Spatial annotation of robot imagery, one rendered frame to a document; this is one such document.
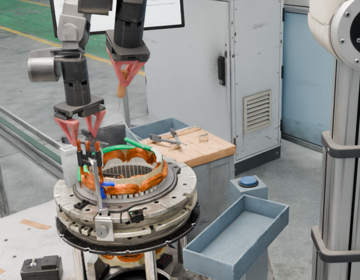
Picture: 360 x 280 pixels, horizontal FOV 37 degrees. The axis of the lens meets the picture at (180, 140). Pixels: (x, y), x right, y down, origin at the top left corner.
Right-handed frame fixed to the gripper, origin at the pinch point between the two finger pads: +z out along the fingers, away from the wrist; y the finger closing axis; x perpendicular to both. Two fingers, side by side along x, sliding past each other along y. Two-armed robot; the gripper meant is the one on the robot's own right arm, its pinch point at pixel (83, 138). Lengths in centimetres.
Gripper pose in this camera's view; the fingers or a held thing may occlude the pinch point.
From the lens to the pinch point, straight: 129.4
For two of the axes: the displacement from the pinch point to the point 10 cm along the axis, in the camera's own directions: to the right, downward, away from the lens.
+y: -6.5, 3.3, -6.8
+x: 7.6, 2.4, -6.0
